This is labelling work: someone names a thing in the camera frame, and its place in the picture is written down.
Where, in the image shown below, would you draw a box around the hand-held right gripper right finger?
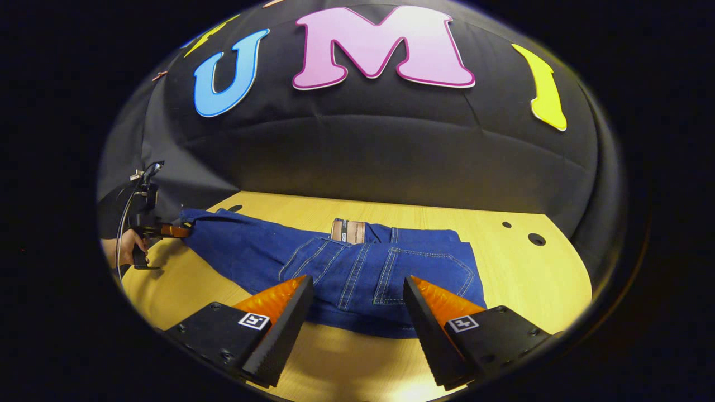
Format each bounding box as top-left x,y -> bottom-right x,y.
403,275 -> 563,391

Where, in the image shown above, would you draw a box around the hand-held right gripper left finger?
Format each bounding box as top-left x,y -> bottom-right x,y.
164,274 -> 314,388

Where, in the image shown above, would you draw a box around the blue jeans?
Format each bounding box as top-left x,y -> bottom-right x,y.
180,208 -> 488,339

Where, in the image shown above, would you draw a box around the black backdrop cloth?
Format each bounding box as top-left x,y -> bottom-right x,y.
96,0 -> 623,291

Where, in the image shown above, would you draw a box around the thin black cable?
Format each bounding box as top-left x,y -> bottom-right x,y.
114,162 -> 164,280

